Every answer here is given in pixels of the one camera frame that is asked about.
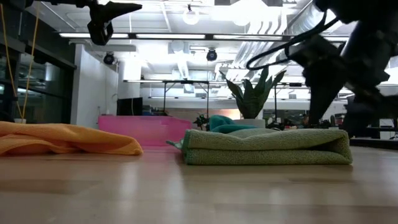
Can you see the overhead light bar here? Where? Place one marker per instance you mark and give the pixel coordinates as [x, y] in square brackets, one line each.
[174, 36]

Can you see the orange microfiber towel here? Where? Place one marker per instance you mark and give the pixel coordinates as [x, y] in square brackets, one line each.
[62, 138]

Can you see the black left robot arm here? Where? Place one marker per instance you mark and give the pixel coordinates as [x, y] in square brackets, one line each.
[53, 2]

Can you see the teal microfiber towel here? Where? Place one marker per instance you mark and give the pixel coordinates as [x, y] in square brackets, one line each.
[224, 124]

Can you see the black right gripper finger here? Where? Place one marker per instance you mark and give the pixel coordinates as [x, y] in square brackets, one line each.
[370, 115]
[323, 99]

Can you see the black workstation frame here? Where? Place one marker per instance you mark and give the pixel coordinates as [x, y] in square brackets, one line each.
[186, 82]
[275, 99]

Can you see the small background robot arm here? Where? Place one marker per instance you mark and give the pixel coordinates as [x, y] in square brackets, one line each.
[201, 122]

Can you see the person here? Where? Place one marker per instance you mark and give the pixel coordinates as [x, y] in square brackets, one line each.
[306, 120]

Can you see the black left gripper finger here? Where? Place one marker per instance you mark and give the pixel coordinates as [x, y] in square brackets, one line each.
[100, 32]
[109, 11]

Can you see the white cup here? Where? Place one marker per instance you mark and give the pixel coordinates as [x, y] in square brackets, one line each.
[20, 121]

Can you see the snake plant in white pot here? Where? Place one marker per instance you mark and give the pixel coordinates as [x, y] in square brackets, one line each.
[253, 99]

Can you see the light green microfiber towel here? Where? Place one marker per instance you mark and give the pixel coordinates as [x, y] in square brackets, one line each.
[264, 147]

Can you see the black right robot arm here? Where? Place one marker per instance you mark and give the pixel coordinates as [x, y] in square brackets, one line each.
[373, 18]

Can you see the black round ceiling speaker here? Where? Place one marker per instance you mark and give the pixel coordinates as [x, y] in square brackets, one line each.
[109, 58]
[211, 55]

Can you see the black computer monitor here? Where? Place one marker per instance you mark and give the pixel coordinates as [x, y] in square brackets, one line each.
[130, 106]

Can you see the black aluminium table frame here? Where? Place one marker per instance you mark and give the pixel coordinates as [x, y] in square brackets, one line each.
[373, 142]

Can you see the pink plastic bin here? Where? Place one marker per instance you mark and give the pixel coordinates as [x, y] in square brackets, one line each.
[143, 130]

